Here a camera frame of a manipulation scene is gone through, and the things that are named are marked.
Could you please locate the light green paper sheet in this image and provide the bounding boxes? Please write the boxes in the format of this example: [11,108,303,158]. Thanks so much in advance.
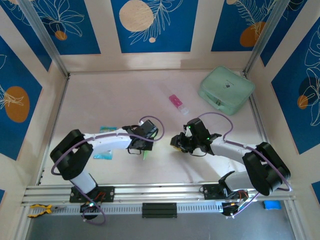
[142,139,158,161]

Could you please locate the pink capped clear tube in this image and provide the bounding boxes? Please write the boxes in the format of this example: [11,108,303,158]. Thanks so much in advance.
[168,94,190,116]

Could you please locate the blue wet wipes packet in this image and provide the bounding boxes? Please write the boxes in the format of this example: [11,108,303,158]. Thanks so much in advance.
[93,126,118,160]

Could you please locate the mint green zip pouch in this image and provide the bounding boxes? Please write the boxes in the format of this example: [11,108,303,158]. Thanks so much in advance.
[198,66,256,116]

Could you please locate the black plastic block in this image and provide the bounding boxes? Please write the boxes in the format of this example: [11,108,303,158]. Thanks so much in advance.
[141,202,178,219]

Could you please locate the blue sponge block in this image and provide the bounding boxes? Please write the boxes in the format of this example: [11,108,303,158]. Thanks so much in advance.
[262,200,282,211]

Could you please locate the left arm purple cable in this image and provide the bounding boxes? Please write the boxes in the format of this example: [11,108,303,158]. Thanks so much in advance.
[50,114,165,225]

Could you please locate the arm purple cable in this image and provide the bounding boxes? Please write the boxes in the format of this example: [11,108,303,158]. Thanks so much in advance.
[50,114,165,225]
[198,111,293,218]

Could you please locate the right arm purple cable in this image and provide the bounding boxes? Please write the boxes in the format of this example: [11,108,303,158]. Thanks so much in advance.
[198,111,293,218]

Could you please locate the aluminium rail frame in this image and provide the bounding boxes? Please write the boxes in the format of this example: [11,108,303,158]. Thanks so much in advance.
[21,180,297,208]

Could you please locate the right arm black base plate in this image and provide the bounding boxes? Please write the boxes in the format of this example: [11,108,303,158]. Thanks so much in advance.
[202,184,249,201]

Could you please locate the aluminium side rail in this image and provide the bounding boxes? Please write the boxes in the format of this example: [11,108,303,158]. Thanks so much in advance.
[36,74,70,186]
[243,71,280,180]

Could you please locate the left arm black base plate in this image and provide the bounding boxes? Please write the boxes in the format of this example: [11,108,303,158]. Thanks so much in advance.
[69,186,116,203]

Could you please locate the black controller board with wires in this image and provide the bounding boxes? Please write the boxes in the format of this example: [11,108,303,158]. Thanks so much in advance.
[79,199,102,214]
[221,191,250,216]

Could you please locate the grey slotted cable duct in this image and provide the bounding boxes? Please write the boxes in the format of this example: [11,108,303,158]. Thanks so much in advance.
[51,201,225,216]

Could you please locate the aluminium corner post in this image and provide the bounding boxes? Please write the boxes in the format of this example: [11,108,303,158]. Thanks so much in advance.
[17,0,71,78]
[243,0,294,75]

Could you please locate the yellow handled pliers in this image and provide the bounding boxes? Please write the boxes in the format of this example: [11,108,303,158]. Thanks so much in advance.
[27,204,67,218]

